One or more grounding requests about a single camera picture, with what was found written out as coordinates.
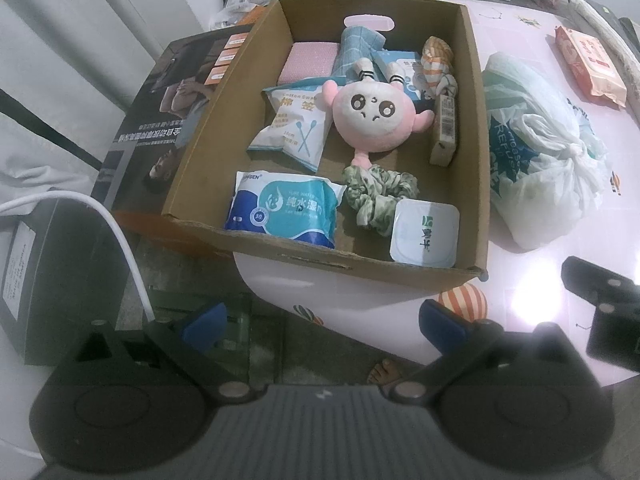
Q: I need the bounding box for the white cable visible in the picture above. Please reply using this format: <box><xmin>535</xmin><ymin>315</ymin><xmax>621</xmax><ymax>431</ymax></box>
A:
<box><xmin>0</xmin><ymin>189</ymin><xmax>157</xmax><ymax>322</ymax></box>

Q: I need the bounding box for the blue wet wipes pack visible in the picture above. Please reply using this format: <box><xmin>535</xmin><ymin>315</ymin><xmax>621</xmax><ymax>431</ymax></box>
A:
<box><xmin>223</xmin><ymin>170</ymin><xmax>347</xmax><ymax>250</ymax></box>

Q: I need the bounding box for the light blue tissue pack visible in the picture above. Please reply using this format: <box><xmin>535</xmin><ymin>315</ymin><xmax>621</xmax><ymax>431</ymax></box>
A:
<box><xmin>375</xmin><ymin>50</ymin><xmax>426</xmax><ymax>101</ymax></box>

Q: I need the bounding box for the pink sponge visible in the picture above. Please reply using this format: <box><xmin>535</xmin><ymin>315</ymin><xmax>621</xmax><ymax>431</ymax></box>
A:
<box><xmin>277</xmin><ymin>42</ymin><xmax>341</xmax><ymax>86</ymax></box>

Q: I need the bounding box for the large white plastic bag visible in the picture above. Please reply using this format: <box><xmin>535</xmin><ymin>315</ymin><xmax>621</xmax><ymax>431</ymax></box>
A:
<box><xmin>482</xmin><ymin>52</ymin><xmax>613</xmax><ymax>251</ymax></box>

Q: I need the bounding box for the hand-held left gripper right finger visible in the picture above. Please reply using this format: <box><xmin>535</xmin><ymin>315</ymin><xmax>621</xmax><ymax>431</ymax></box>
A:
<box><xmin>387</xmin><ymin>299</ymin><xmax>576</xmax><ymax>406</ymax></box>

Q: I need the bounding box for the beige bar box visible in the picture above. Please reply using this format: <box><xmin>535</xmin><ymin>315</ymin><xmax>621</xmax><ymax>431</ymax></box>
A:
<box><xmin>429</xmin><ymin>94</ymin><xmax>458</xmax><ymax>167</ymax></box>

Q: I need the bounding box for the light blue towel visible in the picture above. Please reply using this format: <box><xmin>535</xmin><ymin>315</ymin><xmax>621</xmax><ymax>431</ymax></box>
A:
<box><xmin>332</xmin><ymin>25</ymin><xmax>388</xmax><ymax>83</ymax></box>

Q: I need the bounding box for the green patterned scrunchie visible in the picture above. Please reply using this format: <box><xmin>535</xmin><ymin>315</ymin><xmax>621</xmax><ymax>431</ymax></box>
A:
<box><xmin>341</xmin><ymin>165</ymin><xmax>420</xmax><ymax>236</ymax></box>

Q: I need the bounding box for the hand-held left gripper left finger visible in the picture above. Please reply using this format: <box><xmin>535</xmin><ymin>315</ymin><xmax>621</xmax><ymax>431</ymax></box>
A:
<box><xmin>65</xmin><ymin>302</ymin><xmax>253</xmax><ymax>406</ymax></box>

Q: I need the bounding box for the orange wet wipes pack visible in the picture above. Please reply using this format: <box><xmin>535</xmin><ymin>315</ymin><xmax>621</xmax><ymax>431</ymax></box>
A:
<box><xmin>554</xmin><ymin>25</ymin><xmax>628</xmax><ymax>107</ymax></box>

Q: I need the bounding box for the dark grey box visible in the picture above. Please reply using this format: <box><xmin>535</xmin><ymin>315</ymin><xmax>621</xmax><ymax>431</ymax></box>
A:
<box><xmin>0</xmin><ymin>197</ymin><xmax>146</xmax><ymax>366</ymax></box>

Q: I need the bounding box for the cotton swab pack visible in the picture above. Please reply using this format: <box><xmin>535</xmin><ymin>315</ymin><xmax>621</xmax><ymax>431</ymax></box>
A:
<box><xmin>246</xmin><ymin>79</ymin><xmax>333</xmax><ymax>173</ymax></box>

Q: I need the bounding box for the grey printed blanket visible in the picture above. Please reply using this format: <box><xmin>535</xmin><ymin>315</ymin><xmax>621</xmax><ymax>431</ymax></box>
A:
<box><xmin>617</xmin><ymin>17</ymin><xmax>640</xmax><ymax>61</ymax></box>

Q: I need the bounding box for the orange striped cloth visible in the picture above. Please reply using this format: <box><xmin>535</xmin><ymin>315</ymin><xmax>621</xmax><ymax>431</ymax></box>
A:
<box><xmin>419</xmin><ymin>36</ymin><xmax>458</xmax><ymax>96</ymax></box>

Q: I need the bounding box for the pink plush doll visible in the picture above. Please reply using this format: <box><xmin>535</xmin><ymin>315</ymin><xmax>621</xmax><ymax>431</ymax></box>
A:
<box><xmin>321</xmin><ymin>57</ymin><xmax>436</xmax><ymax>171</ymax></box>

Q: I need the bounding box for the white lidded cup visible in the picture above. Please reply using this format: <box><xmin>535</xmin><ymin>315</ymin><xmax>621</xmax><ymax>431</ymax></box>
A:
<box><xmin>389</xmin><ymin>199</ymin><xmax>461</xmax><ymax>268</ymax></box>

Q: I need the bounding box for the person's foot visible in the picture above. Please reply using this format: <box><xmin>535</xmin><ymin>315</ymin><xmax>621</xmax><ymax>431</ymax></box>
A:
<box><xmin>367</xmin><ymin>357</ymin><xmax>418</xmax><ymax>386</ymax></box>

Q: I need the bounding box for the cardboard box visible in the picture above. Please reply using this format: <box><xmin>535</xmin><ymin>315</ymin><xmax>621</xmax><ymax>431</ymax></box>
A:
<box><xmin>90</xmin><ymin>0</ymin><xmax>488</xmax><ymax>293</ymax></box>

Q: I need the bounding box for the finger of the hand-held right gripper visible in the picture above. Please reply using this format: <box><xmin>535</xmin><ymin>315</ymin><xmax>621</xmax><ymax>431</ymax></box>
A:
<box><xmin>560</xmin><ymin>256</ymin><xmax>640</xmax><ymax>311</ymax></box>
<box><xmin>587</xmin><ymin>304</ymin><xmax>640</xmax><ymax>373</ymax></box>

